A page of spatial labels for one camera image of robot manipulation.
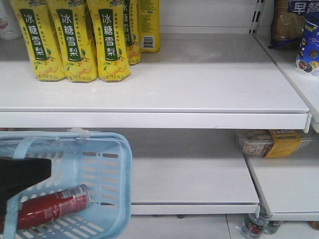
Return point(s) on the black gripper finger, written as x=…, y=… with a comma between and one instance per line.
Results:
x=17, y=175

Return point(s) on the red aluminium coke bottle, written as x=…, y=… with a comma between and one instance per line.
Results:
x=44, y=209

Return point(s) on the light blue plastic basket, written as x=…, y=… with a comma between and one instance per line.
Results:
x=100, y=160

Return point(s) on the yellow pear drink bottle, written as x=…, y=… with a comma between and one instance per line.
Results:
x=40, y=38
x=74, y=28
x=108, y=24

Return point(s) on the white shelf unit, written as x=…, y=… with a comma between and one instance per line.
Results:
x=179, y=109

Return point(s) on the clear water bottle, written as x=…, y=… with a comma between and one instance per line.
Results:
x=253, y=226

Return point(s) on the clear biscuit box yellow label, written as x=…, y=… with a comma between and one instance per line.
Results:
x=273, y=143

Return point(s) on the brown cracker packet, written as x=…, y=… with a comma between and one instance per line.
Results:
x=288, y=23

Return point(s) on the blue oreo cup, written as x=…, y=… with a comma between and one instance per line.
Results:
x=307, y=60

